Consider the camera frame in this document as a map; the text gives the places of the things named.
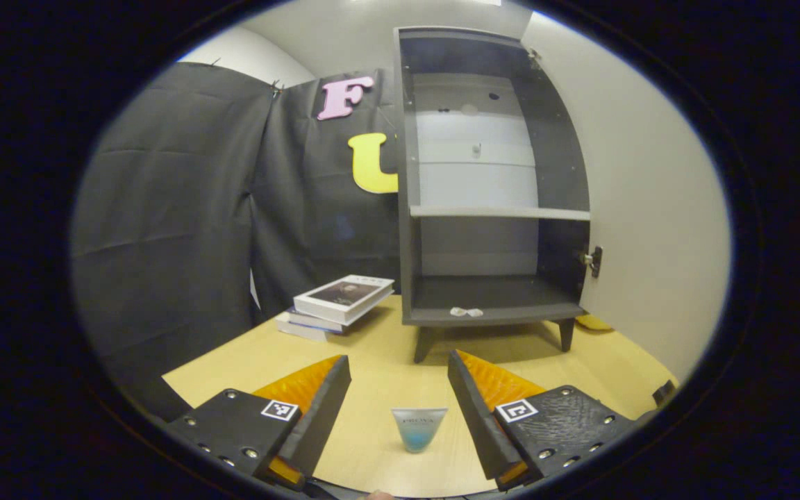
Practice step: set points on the black backdrop cloth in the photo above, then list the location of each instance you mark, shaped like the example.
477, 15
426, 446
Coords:
178, 208

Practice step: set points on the white cabinet shelf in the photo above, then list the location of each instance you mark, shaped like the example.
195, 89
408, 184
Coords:
497, 212

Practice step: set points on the white book with portrait cover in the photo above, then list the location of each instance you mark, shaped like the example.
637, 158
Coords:
344, 293

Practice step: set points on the yellow plush toy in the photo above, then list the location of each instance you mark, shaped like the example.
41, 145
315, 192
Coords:
593, 323

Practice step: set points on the grey cabinet door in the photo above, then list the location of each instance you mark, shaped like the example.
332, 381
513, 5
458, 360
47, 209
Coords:
650, 208

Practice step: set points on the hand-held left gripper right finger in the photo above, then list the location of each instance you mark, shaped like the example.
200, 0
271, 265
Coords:
480, 423

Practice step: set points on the dark blue book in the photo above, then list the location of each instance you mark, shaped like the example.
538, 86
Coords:
313, 321

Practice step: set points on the metal door hinge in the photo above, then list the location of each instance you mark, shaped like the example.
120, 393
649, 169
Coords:
532, 54
593, 262

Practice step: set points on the blue and white bottle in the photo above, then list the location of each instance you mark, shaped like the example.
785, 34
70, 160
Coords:
417, 430

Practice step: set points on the grey cabinet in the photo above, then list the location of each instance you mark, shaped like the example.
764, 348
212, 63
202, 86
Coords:
497, 295

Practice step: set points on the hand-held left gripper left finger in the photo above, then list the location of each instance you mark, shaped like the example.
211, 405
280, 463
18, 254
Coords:
317, 423

